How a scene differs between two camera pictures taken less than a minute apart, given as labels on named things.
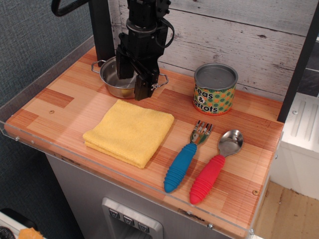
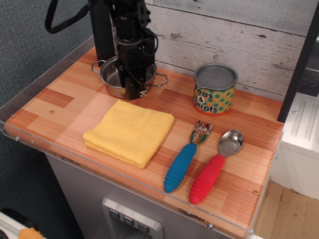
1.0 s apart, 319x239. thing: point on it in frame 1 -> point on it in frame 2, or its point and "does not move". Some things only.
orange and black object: [30, 233] -> [31, 232]
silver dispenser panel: [126, 222] does not move
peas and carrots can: [214, 89] does not move
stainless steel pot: [122, 88] does not move
